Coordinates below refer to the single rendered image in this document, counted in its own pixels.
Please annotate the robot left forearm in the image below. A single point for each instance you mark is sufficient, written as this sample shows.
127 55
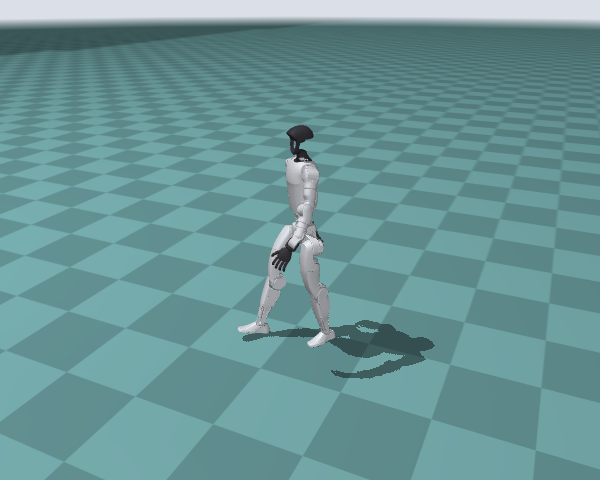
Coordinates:
302 225

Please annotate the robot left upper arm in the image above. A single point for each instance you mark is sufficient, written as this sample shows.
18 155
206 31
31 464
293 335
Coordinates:
310 177

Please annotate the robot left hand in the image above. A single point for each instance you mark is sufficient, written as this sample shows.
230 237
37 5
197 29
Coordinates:
284 256

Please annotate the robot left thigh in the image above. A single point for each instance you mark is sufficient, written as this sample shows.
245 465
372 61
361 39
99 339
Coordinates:
309 266

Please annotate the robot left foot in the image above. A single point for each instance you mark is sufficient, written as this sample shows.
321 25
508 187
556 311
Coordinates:
320 338

